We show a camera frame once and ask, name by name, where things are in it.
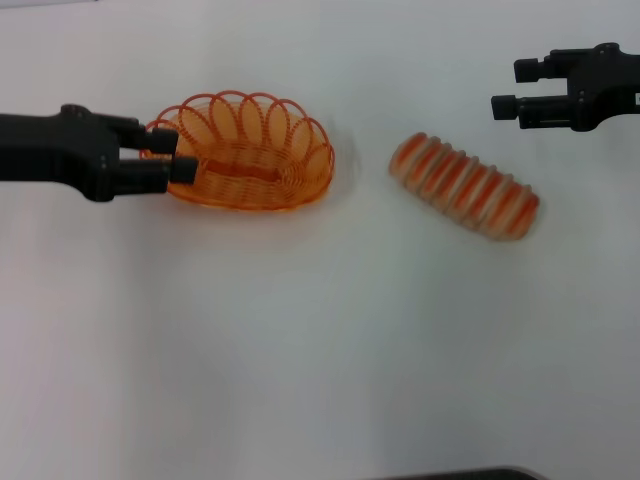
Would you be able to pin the orange striped bread loaf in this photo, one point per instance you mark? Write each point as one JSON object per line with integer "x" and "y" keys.
{"x": 460, "y": 187}

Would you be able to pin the orange woven plastic basket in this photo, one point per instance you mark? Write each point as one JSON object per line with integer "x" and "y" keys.
{"x": 260, "y": 160}

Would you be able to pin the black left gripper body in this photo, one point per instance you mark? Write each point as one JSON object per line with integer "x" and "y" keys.
{"x": 60, "y": 150}

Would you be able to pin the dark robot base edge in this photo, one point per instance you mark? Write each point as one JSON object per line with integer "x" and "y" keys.
{"x": 475, "y": 475}

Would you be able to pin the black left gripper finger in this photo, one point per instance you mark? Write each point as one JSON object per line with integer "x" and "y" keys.
{"x": 182, "y": 171}
{"x": 162, "y": 141}

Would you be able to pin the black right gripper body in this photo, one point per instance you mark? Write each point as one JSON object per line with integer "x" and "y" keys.
{"x": 607, "y": 85}

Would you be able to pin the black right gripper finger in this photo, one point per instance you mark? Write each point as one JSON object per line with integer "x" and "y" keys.
{"x": 527, "y": 70}
{"x": 505, "y": 107}

